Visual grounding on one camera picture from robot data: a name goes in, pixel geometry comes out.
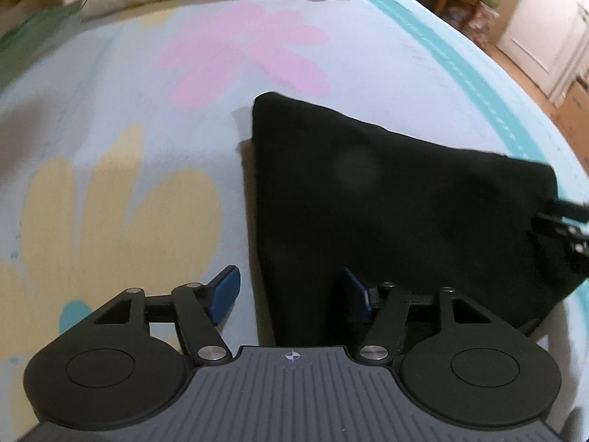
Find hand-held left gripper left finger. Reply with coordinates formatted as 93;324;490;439
94;264;242;364

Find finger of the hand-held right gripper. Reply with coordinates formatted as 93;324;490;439
549;199;589;218
533;213;589;259

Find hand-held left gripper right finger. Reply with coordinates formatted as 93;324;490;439
338;267;491;362

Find black pants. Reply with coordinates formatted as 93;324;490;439
251;92;589;347

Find cardboard box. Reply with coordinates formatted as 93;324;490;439
554;76;589;166

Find white cabinet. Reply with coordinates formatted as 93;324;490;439
497;0;589;102

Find floral bed sheet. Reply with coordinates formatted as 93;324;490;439
0;0;589;442

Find green cloth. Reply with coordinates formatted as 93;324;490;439
0;4;84;84

